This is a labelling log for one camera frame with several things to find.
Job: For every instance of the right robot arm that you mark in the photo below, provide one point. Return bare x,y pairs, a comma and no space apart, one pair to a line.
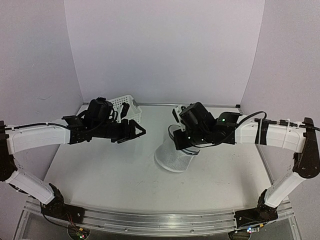
199,129

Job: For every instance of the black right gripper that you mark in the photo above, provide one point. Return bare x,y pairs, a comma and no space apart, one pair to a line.
180,144

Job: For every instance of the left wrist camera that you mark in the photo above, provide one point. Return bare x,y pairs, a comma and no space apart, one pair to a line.
124,111

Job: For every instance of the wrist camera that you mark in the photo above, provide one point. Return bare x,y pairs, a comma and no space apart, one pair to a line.
124,111
176,113

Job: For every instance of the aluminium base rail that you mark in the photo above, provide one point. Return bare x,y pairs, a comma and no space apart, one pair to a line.
38,223

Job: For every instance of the white perforated plastic basket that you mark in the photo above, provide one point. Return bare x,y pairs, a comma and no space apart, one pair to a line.
134,113

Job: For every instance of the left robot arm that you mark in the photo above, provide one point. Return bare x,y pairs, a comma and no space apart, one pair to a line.
70,130

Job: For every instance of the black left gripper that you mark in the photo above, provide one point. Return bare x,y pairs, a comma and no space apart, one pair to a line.
126,132

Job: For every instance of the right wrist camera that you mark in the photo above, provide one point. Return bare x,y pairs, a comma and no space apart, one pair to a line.
176,113

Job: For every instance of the white mesh laundry bag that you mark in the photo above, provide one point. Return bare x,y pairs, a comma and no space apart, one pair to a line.
170,159

